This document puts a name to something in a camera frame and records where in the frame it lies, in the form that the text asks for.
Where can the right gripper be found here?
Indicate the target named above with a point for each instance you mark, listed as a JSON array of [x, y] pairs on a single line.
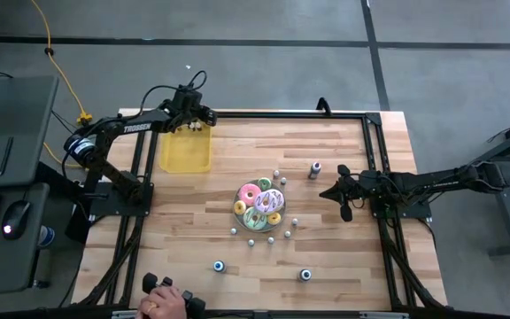
[[376, 199]]

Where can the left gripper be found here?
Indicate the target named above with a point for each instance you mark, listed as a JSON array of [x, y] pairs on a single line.
[[190, 111]]

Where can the violet candy color bottle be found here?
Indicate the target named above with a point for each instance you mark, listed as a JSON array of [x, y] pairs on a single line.
[[314, 169]]

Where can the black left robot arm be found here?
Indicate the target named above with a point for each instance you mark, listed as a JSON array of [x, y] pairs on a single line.
[[137, 127]]

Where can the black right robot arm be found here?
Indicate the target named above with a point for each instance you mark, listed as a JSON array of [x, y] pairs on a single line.
[[436, 179]]

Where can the yellow plastic tray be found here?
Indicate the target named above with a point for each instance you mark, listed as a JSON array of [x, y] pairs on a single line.
[[186, 155]]

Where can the purple iced drizzled donut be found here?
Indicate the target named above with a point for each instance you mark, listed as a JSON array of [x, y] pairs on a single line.
[[277, 206]]

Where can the yellow sprinkled donut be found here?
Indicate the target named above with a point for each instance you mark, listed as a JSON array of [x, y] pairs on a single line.
[[269, 218], [236, 208]]

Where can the green striped donut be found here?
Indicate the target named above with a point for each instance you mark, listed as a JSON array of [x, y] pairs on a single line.
[[260, 184]]

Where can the pink sprinkled donut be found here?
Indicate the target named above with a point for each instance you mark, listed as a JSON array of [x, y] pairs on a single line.
[[242, 195]]

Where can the mint drizzled donut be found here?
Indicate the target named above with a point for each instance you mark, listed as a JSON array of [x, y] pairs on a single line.
[[248, 221]]

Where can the gray plate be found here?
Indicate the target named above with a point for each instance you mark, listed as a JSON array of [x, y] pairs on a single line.
[[240, 221]]

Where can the blue candy color bottle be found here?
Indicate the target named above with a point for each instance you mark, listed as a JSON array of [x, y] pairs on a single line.
[[218, 266]]

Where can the gray side desk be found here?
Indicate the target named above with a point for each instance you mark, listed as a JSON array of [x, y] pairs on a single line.
[[16, 111]]

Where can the blue and white bottle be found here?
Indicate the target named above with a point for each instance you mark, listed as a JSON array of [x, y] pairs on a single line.
[[47, 236]]

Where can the black pen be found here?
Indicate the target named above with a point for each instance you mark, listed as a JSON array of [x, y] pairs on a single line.
[[6, 156]]

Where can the person's hand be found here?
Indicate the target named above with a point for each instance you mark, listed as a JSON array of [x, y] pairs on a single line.
[[162, 303]]

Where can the black computer mouse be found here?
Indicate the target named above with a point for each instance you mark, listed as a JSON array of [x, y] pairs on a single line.
[[16, 217]]

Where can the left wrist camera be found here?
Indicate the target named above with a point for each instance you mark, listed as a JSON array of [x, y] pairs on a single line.
[[188, 94]]

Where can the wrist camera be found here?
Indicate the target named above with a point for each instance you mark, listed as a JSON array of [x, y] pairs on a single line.
[[361, 182], [188, 94]]

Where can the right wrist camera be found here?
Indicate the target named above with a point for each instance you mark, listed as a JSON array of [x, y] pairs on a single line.
[[361, 182]]

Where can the black aluminium table frame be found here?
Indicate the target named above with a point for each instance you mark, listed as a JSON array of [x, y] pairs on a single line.
[[281, 115]]

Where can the black frame bracket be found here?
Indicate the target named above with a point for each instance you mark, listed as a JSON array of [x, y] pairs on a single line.
[[323, 106]]

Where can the silver table edge bracket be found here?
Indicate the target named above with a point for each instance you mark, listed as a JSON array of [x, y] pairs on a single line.
[[383, 315], [135, 314]]

